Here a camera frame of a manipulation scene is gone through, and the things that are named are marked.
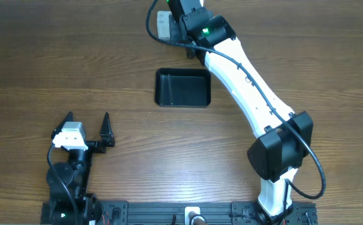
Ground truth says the black tray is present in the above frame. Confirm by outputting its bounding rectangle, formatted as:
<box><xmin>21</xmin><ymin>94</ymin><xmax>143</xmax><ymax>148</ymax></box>
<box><xmin>154</xmin><ymin>67</ymin><xmax>212</xmax><ymax>109</ymax></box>

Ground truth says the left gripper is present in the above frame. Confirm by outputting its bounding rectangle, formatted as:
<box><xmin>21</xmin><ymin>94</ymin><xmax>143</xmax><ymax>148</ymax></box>
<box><xmin>50</xmin><ymin>111</ymin><xmax>116</xmax><ymax>154</ymax></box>

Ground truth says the mounting rail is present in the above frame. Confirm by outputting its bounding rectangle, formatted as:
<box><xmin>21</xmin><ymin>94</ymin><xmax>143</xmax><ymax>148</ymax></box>
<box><xmin>40</xmin><ymin>199</ymin><xmax>319</xmax><ymax>225</ymax></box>

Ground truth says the white test tube rack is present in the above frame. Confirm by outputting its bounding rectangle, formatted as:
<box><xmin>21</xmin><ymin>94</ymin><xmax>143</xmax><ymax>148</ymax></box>
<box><xmin>156</xmin><ymin>11</ymin><xmax>182</xmax><ymax>43</ymax></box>

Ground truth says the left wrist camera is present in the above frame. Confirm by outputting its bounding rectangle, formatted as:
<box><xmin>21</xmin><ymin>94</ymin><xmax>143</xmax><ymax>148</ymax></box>
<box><xmin>52</xmin><ymin>121</ymin><xmax>89</xmax><ymax>151</ymax></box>

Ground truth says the clear test tube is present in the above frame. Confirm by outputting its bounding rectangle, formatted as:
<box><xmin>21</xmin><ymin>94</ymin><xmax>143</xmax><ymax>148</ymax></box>
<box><xmin>159</xmin><ymin>74</ymin><xmax>165</xmax><ymax>106</ymax></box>
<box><xmin>167</xmin><ymin>74</ymin><xmax>174</xmax><ymax>106</ymax></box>

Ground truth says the black cable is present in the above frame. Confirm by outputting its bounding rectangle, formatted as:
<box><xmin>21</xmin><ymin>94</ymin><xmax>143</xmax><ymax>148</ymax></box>
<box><xmin>46</xmin><ymin>144</ymin><xmax>79</xmax><ymax>225</ymax></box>
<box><xmin>145</xmin><ymin>0</ymin><xmax>327</xmax><ymax>201</ymax></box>

